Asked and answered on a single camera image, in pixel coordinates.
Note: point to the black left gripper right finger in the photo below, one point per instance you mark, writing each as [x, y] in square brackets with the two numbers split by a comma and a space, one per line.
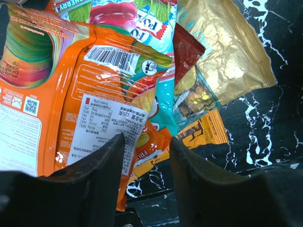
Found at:
[209, 196]

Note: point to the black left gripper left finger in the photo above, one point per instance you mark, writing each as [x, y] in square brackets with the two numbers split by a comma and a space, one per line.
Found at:
[83, 194]

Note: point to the orange honey dijon chips bag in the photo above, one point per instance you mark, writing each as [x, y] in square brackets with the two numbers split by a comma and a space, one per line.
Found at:
[153, 146]

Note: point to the orange fruit candy bag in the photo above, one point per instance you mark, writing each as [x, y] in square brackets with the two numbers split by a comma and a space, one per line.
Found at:
[108, 95]

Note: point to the gold chips bag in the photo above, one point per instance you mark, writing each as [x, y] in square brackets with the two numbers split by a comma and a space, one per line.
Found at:
[234, 62]

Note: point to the dark red Doritos bag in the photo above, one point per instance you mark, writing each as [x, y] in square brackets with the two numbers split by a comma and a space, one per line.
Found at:
[187, 50]

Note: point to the orange white snack packet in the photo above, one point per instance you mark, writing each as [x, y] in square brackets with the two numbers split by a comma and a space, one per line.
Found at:
[39, 56]

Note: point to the teal Fox's candy bag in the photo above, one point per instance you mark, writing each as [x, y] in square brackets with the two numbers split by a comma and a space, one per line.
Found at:
[151, 23]

